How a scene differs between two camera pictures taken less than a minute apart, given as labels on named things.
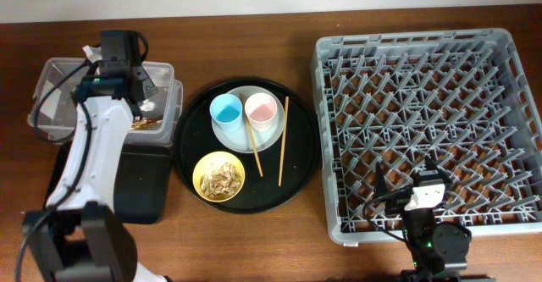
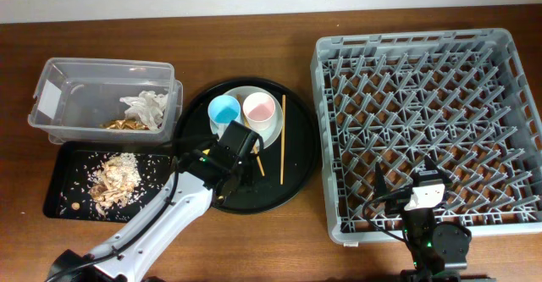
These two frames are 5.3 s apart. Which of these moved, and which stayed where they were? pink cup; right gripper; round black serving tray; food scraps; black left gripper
Moved: food scraps; black left gripper
Stayed: pink cup; right gripper; round black serving tray
